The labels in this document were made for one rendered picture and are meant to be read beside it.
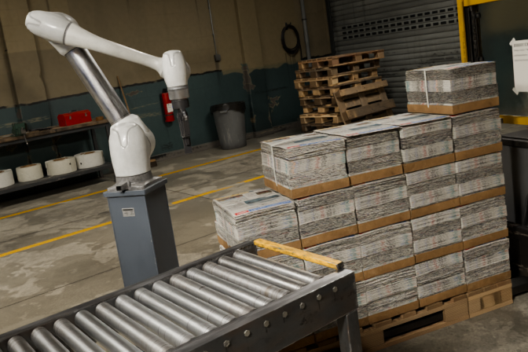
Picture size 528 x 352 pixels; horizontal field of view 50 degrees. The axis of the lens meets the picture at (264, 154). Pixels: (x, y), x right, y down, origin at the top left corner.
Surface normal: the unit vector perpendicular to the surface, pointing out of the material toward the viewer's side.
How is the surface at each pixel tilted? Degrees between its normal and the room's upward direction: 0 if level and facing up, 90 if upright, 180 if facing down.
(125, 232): 90
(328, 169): 89
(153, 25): 90
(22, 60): 90
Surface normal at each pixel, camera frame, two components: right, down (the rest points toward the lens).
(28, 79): 0.61, 0.05
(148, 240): -0.30, 0.21
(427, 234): 0.34, 0.11
